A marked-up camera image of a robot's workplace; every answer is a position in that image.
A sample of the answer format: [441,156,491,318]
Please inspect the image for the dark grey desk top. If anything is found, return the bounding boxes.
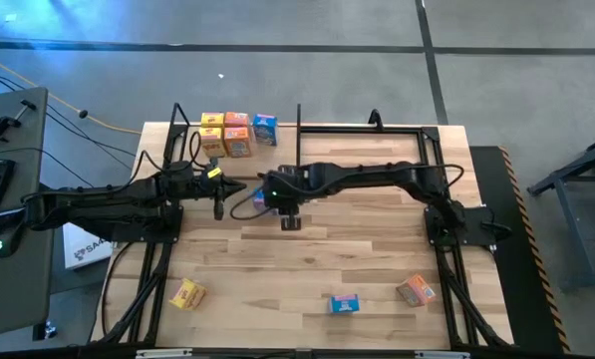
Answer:
[0,204,58,340]
[0,87,49,216]

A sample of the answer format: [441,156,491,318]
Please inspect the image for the black vertical frame post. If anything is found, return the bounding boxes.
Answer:
[295,103,303,170]

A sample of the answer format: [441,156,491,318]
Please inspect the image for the silver desk clamp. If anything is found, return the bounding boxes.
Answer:
[32,321,59,342]

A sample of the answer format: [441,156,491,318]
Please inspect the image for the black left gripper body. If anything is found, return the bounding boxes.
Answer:
[192,168,226,220]

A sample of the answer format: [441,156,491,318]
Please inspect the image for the grey metal stand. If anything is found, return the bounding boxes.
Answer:
[525,129,595,293]

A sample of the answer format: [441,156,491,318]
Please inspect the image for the black left wrist camera cable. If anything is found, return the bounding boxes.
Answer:
[188,129,206,172]

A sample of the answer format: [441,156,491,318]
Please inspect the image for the black metal table frame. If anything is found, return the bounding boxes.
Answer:
[90,102,517,359]

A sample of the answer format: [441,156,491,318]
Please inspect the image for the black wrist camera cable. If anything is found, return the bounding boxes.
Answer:
[188,129,206,172]
[228,184,274,222]

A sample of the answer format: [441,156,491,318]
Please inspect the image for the yellow Corn Pops cereal box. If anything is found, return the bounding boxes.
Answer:
[197,127,227,160]
[168,277,208,312]
[200,112,225,130]

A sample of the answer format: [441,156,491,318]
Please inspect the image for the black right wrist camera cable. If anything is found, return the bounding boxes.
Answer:
[228,184,274,222]

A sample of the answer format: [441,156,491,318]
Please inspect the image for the black mat hazard-striped edge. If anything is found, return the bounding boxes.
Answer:
[468,145,572,354]

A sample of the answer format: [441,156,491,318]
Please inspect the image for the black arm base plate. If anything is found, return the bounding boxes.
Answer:
[424,203,498,247]
[110,204,184,244]

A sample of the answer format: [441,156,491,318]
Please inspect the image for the white cardboard box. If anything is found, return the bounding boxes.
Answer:
[61,221,115,271]

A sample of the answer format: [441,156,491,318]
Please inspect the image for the black computer mouse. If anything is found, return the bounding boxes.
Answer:
[0,214,28,259]

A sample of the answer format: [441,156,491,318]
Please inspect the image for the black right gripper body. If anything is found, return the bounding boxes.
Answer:
[262,168,302,231]

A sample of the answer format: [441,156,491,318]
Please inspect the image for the silver metal bracket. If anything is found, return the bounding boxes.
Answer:
[136,348,193,359]
[415,350,471,359]

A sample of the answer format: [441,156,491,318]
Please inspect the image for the yellow floor cable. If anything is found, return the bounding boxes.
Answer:
[0,49,144,136]

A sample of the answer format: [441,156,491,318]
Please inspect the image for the orange Mini Wheats cereal box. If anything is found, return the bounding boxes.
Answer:
[395,273,438,308]
[223,126,253,160]
[223,111,250,129]

